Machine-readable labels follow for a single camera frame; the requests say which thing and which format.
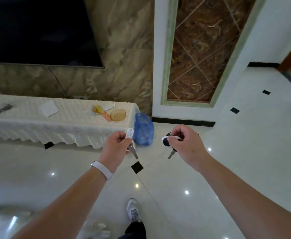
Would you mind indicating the person's right hand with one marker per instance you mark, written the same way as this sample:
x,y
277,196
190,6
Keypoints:
x,y
190,146

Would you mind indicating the person's left hand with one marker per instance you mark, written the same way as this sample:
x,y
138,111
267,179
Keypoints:
x,y
113,149

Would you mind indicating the person's left thumb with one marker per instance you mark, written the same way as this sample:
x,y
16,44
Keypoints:
x,y
120,135

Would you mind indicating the person's right thumb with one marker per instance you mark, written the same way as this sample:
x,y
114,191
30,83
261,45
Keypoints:
x,y
173,141

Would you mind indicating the black key fob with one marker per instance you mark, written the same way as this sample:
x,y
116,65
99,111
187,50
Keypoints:
x,y
170,148

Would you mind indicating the blue and white key tag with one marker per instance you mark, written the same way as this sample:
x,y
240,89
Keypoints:
x,y
165,141

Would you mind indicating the plain silver key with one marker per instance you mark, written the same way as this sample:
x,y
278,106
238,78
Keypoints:
x,y
134,152

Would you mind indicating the person's right forearm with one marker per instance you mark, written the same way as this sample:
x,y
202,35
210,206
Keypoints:
x,y
247,199

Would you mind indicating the person's left forearm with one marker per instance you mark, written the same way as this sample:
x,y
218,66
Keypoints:
x,y
66,209

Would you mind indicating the silver key with black head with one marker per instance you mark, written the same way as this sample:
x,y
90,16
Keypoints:
x,y
171,154

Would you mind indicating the amber glass bowl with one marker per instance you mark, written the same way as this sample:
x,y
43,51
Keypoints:
x,y
118,114

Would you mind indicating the blue plastic bag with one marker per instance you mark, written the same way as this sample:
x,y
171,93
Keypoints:
x,y
143,130

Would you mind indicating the orange packet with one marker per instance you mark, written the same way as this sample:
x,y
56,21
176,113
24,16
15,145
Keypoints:
x,y
107,116

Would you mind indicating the crumpled white tissue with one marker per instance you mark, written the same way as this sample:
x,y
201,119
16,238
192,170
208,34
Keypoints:
x,y
109,107

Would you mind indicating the yellow wrapped item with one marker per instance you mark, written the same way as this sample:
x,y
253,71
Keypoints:
x,y
97,109

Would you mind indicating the white wristband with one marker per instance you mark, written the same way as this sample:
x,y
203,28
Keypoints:
x,y
102,170

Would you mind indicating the white lace tablecloth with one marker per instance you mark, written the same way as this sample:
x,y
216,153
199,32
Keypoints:
x,y
68,126

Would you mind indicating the white sneaker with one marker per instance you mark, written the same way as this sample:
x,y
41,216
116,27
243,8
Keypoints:
x,y
133,210

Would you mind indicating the white paper sheet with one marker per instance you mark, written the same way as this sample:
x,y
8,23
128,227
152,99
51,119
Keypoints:
x,y
49,108

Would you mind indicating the person's black trouser leg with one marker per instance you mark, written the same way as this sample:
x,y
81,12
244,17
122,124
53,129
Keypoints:
x,y
134,231

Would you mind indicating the grey metal tool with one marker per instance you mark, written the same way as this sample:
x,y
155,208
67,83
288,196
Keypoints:
x,y
4,108

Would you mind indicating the black flat television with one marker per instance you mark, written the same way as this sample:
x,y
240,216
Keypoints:
x,y
36,29

